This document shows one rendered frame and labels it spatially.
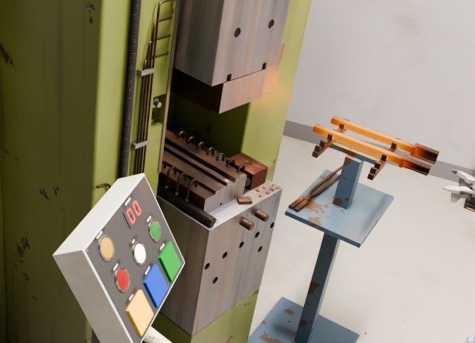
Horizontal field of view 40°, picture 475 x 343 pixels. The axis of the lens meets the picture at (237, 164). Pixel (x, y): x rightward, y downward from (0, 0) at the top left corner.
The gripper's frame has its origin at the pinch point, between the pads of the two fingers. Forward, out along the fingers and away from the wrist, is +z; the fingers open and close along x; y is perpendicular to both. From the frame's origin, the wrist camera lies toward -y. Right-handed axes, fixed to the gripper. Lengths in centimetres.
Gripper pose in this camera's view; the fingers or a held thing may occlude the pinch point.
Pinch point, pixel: (447, 177)
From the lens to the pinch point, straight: 235.0
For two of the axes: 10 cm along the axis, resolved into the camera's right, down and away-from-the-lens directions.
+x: 4.8, -3.8, 7.9
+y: -1.6, 8.5, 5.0
